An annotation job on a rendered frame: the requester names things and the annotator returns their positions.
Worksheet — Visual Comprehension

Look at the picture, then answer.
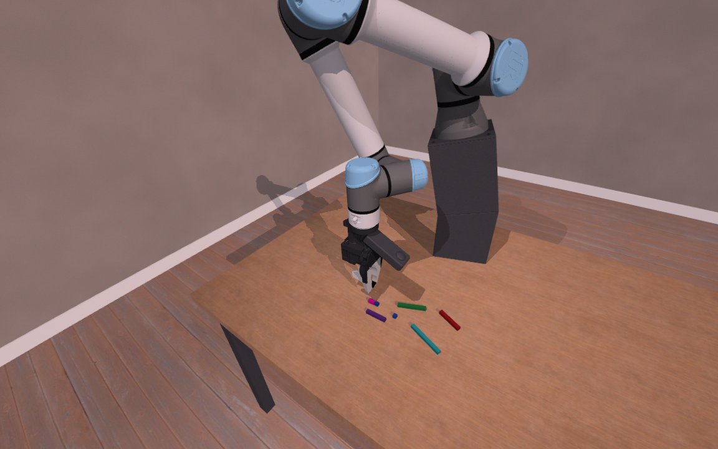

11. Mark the purple rod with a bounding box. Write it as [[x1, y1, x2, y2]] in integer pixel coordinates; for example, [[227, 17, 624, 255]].
[[366, 309, 386, 322]]

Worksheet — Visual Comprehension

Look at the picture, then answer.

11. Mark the green rod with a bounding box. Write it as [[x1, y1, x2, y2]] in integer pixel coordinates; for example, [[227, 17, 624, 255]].
[[398, 302, 426, 311]]

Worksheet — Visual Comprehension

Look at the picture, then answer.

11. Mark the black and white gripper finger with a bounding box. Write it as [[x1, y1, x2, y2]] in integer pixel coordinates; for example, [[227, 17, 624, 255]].
[[352, 259, 372, 294], [370, 256, 383, 287]]

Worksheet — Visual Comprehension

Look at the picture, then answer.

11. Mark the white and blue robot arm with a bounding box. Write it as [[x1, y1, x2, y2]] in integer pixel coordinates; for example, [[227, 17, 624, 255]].
[[277, 0, 529, 229]]

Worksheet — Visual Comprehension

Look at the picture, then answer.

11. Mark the red rod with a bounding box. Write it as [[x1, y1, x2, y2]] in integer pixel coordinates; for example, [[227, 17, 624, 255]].
[[439, 310, 461, 331]]

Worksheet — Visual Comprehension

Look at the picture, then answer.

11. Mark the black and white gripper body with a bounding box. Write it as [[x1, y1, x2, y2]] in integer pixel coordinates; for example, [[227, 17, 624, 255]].
[[341, 219, 380, 267]]

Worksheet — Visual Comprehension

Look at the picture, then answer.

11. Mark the turquoise rod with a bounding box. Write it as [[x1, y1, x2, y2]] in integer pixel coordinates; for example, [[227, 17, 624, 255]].
[[411, 324, 441, 355]]

